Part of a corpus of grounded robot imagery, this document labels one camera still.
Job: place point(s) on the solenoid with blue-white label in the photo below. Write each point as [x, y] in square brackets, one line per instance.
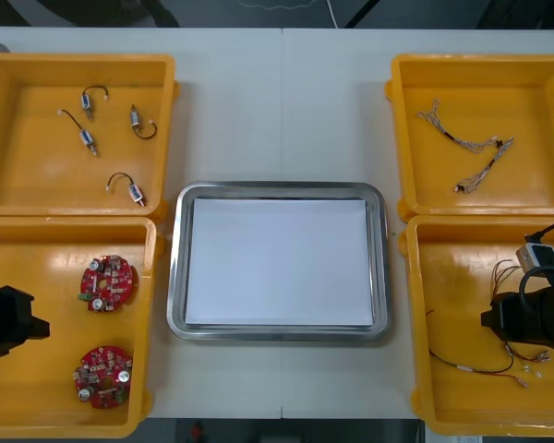
[135, 192]

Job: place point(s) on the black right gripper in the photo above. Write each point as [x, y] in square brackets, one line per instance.
[512, 318]

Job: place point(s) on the solenoid with white label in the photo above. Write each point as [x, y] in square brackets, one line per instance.
[135, 119]

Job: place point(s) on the steel tray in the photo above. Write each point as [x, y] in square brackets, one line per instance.
[175, 277]

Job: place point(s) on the round red circuit board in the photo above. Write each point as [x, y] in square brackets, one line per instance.
[102, 287]
[100, 369]

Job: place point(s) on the white paper sheet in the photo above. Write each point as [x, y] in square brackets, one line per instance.
[277, 258]

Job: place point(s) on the yellow-orange plastic bin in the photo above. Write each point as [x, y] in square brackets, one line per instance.
[9, 138]
[526, 92]
[461, 286]
[37, 258]

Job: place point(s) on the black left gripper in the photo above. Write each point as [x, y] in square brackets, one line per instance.
[4, 323]

